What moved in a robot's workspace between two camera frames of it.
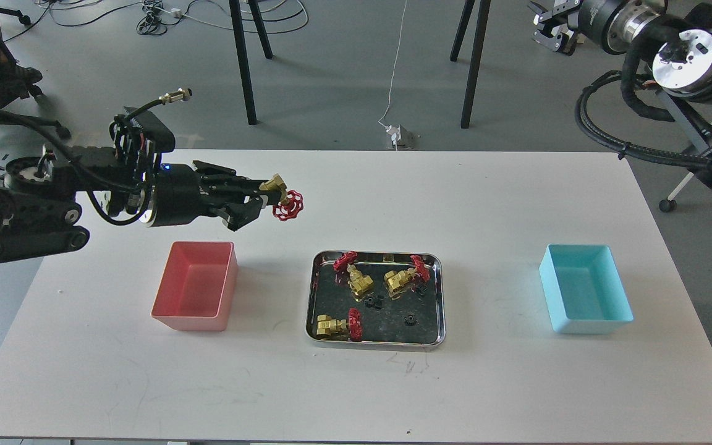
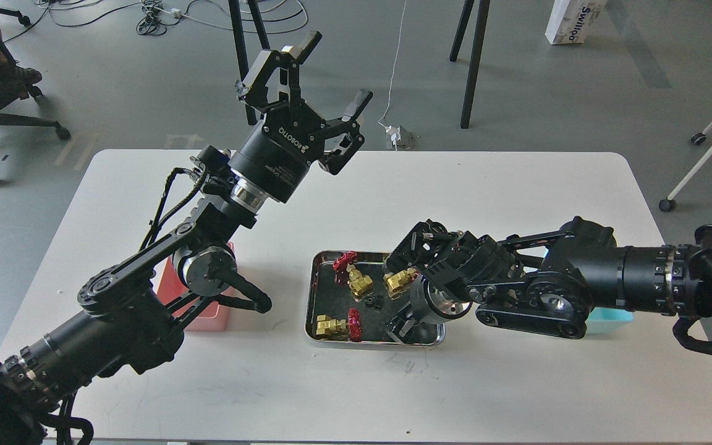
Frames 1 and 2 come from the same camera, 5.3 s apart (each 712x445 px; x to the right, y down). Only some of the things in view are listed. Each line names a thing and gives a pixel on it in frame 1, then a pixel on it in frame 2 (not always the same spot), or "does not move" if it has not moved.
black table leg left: (239, 35) does not move
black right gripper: (608, 22) → (430, 297)
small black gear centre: (377, 303) does not move
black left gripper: (182, 194) → (278, 157)
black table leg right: (481, 13) does not move
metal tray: (378, 299) does not move
